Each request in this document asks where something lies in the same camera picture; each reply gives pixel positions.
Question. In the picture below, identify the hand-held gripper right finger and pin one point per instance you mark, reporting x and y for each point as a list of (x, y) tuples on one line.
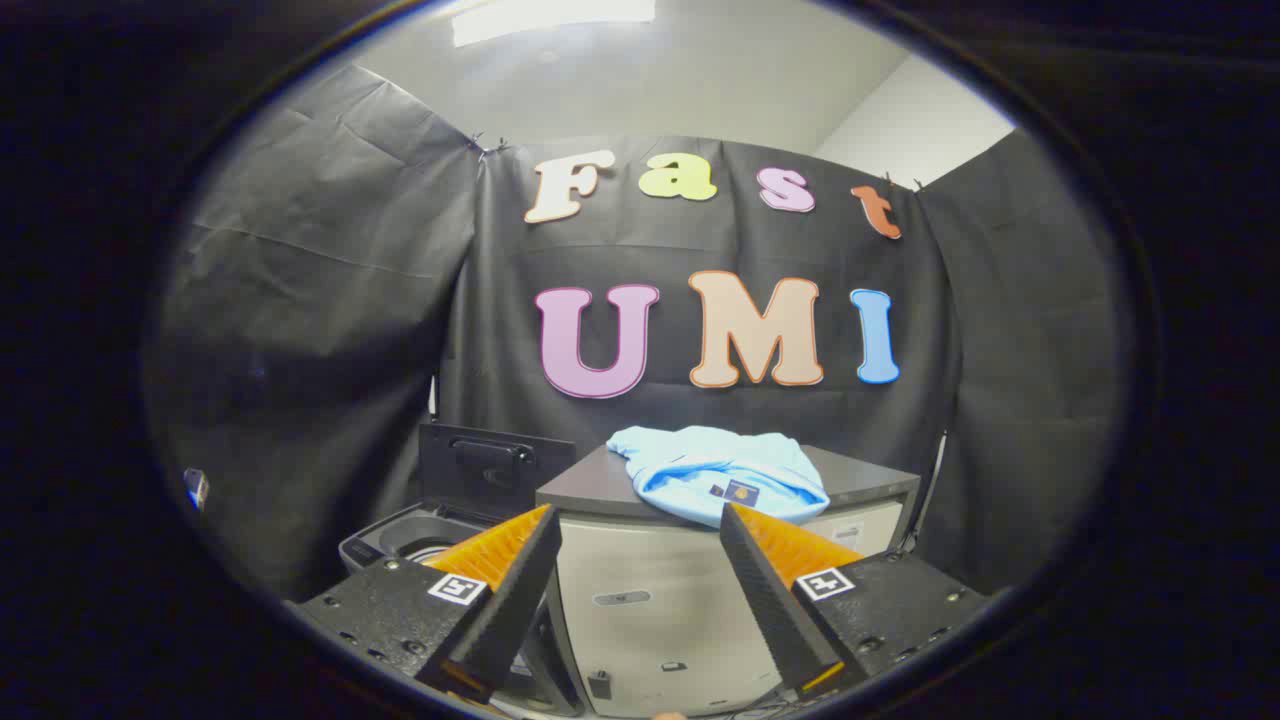
[(775, 610)]

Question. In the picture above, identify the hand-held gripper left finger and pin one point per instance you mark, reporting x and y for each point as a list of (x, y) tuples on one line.
[(500, 610)]

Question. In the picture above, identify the grey washing machine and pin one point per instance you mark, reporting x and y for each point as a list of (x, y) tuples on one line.
[(400, 535)]

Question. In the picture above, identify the light blue shirt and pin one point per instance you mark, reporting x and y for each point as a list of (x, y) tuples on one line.
[(700, 465)]

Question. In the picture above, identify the beige cabinet with grey top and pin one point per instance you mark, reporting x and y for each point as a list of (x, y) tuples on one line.
[(650, 600)]

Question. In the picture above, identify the black backdrop cloth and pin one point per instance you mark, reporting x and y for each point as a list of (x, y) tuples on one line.
[(330, 300)]

